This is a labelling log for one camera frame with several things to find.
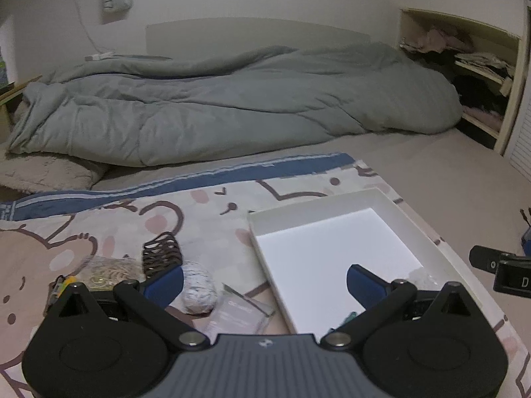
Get pink clothes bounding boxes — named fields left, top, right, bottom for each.
left=402, top=26, right=474, bottom=53

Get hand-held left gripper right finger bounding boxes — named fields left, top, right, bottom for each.
left=320, top=263, right=478, bottom=349

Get white louvered door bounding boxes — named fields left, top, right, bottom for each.
left=507, top=87, right=531, bottom=180

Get wooden bedside shelf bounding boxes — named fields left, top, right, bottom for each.
left=0, top=75, right=43, bottom=144

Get yellow headlamp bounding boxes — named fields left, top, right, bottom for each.
left=50, top=275, right=79, bottom=304

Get white shallow box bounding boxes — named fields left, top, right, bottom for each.
left=247, top=187, right=454, bottom=336

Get clear plastic packet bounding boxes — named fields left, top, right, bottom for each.
left=204, top=283, right=275, bottom=337

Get white headboard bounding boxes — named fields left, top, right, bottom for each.
left=145, top=17, right=372, bottom=54

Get bag of rubber bands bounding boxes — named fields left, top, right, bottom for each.
left=76, top=256, right=145, bottom=292

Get white folded clothes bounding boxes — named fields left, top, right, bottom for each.
left=453, top=51, right=516, bottom=81

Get printed bear blanket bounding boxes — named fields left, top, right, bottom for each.
left=0, top=152, right=531, bottom=398

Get black clothes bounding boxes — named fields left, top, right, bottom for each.
left=450, top=74, right=510, bottom=112

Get pink fuzzy cloth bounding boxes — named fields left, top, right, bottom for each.
left=462, top=105, right=503, bottom=130

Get beige fuzzy blanket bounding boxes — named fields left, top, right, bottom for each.
left=0, top=153, right=109, bottom=193

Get cream shelf unit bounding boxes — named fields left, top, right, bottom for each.
left=398, top=7, right=523, bottom=155

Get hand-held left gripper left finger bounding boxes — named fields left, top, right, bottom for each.
left=43, top=264, right=209, bottom=351

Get black hair claw clip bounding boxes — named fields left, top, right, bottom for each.
left=141, top=231, right=184, bottom=276

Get beige bed sheet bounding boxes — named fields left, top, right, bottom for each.
left=0, top=126, right=531, bottom=258

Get grey quilt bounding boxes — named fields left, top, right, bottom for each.
left=6, top=42, right=463, bottom=167

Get white cable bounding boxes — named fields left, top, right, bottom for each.
left=72, top=0, right=104, bottom=55

